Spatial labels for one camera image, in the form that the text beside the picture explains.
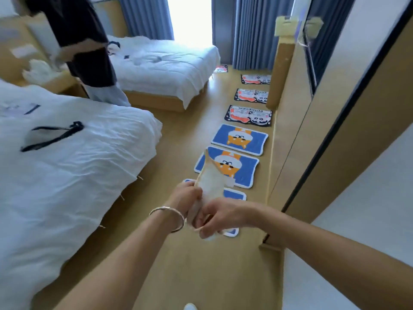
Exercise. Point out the person's right hand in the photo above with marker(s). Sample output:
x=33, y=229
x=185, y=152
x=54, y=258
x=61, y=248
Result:
x=222, y=214

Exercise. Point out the person's left hand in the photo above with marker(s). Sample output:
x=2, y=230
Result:
x=183, y=196

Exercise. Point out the person's right fingers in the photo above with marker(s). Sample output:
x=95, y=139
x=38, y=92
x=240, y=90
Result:
x=206, y=227

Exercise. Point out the person's left fingers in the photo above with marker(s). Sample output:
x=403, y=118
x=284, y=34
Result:
x=196, y=198

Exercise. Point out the clear plastic bag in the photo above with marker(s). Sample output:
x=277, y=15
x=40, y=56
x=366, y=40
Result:
x=211, y=183

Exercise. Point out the person's left forearm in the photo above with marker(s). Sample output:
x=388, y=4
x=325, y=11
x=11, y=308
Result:
x=119, y=271

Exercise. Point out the person's right forearm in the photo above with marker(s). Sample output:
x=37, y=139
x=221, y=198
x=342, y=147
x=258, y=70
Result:
x=335, y=255

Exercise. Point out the blue cartoon dog mat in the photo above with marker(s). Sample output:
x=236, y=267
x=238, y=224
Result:
x=245, y=171
x=235, y=194
x=240, y=138

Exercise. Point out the person's white shoe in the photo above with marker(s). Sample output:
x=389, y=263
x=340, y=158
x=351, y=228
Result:
x=190, y=307

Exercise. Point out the black cartoon print mat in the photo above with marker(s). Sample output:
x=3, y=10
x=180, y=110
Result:
x=248, y=115
x=251, y=95
x=221, y=69
x=256, y=79

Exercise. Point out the white duvet bed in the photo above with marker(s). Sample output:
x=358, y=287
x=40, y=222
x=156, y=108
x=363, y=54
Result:
x=64, y=177
x=161, y=67

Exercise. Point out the wooden desk panel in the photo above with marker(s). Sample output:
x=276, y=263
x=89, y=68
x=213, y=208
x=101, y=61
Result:
x=280, y=70

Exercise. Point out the small black item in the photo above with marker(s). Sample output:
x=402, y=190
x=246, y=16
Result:
x=113, y=45

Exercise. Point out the blue grey curtain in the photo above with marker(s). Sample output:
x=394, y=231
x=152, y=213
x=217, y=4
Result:
x=258, y=32
x=146, y=16

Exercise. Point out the dark card on bed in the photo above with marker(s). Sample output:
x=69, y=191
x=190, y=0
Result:
x=31, y=109

